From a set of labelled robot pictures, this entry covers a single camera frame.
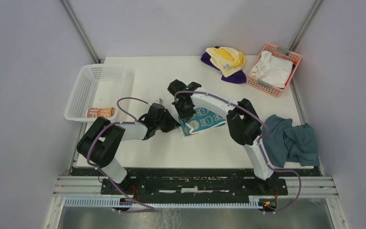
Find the teal bunny pattern towel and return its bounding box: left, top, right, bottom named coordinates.
left=178, top=107, right=227, bottom=138

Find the cream rabbit text towel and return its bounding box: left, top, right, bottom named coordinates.
left=86, top=107, right=116, bottom=118

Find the white plastic basket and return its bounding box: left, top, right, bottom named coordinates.
left=64, top=64, right=126, bottom=122

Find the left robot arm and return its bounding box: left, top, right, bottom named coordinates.
left=76, top=103, right=180, bottom=194

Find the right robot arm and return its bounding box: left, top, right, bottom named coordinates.
left=167, top=80, right=275, bottom=195

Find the purple cloth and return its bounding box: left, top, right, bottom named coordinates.
left=200, top=46, right=247, bottom=84

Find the yellow cloth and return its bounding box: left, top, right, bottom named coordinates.
left=205, top=47, right=246, bottom=78

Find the pink plastic basket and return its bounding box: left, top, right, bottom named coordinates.
left=246, top=43, right=302, bottom=98

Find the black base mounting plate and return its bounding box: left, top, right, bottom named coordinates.
left=70, top=167, right=324, bottom=205

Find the white cloth in basket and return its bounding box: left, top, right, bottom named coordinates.
left=250, top=51, right=293, bottom=88

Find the dark teal cloth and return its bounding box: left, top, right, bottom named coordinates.
left=263, top=114, right=320, bottom=168

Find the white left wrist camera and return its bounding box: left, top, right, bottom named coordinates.
left=154, top=98, right=163, bottom=105

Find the white toothed cable rail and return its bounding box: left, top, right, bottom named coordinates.
left=64, top=197, right=262, bottom=209

